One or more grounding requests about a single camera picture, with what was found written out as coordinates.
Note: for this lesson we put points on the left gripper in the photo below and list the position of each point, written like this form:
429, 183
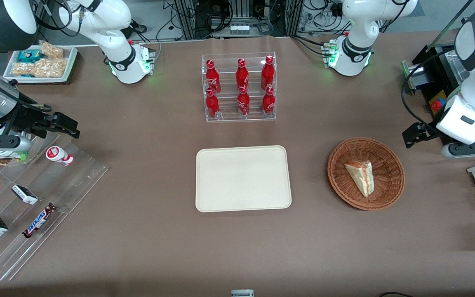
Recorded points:
427, 133

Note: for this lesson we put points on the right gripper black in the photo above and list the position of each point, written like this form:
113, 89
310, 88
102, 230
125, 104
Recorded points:
26, 117

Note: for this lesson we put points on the triangle sandwich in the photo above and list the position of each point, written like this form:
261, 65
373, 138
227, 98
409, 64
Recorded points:
360, 176

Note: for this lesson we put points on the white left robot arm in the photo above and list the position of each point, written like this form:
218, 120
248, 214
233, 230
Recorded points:
359, 41

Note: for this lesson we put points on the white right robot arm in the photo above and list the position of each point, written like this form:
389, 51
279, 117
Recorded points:
114, 37

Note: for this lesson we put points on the white snack tray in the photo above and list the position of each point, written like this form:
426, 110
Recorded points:
70, 62

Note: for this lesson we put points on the brown wicker basket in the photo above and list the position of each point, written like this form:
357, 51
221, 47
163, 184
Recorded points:
344, 185

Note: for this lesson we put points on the beige plastic tray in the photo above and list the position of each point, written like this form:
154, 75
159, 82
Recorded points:
241, 179

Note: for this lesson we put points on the white yogurt bottle red cap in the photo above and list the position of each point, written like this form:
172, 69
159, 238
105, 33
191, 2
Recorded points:
58, 155

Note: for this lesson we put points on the red emergency stop button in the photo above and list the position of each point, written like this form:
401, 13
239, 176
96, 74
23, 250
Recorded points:
438, 105

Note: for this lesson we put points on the clear acrylic stepped shelf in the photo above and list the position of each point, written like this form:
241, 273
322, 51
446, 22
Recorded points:
68, 181

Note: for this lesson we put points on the large clear peanut snack bag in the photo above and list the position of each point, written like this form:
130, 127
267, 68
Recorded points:
51, 67

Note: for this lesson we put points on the black control box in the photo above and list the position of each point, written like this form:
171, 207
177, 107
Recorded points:
439, 74

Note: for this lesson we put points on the white bottle green cap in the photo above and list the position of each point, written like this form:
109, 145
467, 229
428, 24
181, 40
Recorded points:
8, 156

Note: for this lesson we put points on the flat clear peanut snack bag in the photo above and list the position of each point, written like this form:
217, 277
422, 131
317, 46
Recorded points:
23, 69

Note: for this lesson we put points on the small clear peanut snack bag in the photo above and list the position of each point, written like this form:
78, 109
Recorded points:
52, 50

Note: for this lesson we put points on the teal snack packet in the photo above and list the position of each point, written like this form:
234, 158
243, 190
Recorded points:
29, 55

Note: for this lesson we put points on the snickers chocolate bar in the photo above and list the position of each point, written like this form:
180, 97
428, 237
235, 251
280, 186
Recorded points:
38, 221

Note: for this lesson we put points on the red cola bottle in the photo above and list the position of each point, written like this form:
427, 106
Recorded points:
243, 102
242, 75
268, 102
267, 73
212, 77
212, 105

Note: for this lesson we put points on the clear acrylic bottle rack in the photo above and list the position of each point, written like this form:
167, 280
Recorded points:
227, 113

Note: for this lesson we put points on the white power strip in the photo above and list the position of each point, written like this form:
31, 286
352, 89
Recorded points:
239, 29

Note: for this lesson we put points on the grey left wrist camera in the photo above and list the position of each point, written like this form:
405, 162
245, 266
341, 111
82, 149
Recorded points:
452, 150

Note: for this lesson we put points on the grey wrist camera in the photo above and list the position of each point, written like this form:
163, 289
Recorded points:
452, 150
6, 143

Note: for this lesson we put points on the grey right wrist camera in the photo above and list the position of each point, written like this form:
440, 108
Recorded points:
6, 143

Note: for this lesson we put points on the aluminium equipment frame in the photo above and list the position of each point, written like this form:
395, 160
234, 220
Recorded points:
188, 18

